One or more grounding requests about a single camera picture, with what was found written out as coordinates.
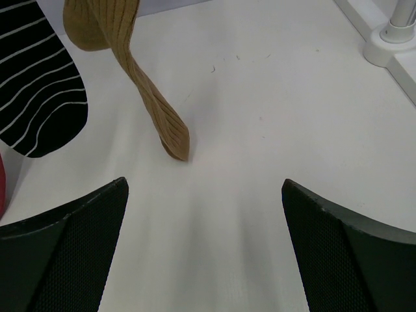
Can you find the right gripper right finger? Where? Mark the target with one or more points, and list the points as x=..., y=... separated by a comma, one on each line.
x=347, y=261

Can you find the tan ribbed sock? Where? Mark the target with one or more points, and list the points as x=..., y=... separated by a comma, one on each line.
x=100, y=24

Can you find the maroon purple sock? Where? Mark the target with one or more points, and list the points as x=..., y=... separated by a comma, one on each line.
x=3, y=187

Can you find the white metal clothes rack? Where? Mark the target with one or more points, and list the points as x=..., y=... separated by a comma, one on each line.
x=389, y=39

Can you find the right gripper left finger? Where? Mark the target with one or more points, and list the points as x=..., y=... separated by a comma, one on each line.
x=59, y=260

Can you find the black white striped sock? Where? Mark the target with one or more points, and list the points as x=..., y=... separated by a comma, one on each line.
x=43, y=99

